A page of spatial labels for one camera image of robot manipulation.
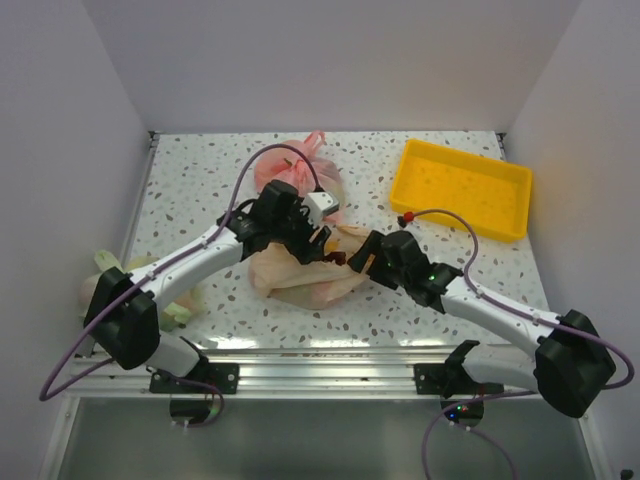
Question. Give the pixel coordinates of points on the orange plastic fruit bag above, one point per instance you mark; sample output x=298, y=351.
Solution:
x=275, y=273

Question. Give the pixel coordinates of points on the black base bracket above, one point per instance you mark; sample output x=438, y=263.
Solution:
x=449, y=378
x=223, y=376

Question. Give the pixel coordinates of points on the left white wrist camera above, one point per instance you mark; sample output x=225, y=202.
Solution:
x=319, y=206

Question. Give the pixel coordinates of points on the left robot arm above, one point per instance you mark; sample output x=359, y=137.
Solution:
x=124, y=313

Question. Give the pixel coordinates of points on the aluminium frame rail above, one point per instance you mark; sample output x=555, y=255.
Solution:
x=327, y=373

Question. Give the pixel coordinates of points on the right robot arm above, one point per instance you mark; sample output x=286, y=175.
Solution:
x=559, y=357

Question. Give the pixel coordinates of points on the green plastic fruit bag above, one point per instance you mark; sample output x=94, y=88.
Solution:
x=177, y=314

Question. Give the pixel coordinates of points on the right black base bracket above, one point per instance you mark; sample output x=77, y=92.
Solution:
x=449, y=378

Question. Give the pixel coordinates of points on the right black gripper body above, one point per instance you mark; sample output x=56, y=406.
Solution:
x=383, y=274

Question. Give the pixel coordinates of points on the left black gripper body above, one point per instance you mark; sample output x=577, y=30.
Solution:
x=295, y=230

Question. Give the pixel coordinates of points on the pink knotted plastic bag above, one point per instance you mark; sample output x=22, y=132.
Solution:
x=286, y=165

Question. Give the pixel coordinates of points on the yellow plastic tray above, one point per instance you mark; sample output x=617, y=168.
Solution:
x=491, y=195

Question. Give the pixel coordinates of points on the left black base bracket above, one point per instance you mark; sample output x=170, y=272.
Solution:
x=223, y=376

